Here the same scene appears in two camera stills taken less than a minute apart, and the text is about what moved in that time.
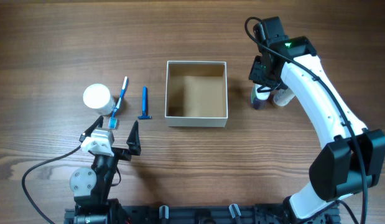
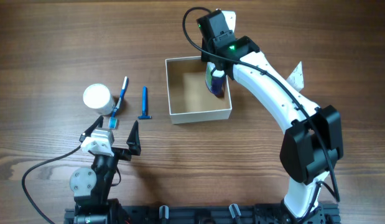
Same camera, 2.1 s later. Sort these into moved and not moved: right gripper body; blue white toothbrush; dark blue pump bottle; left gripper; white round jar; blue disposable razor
Moved: dark blue pump bottle; right gripper body
Not moved: white round jar; left gripper; blue disposable razor; blue white toothbrush
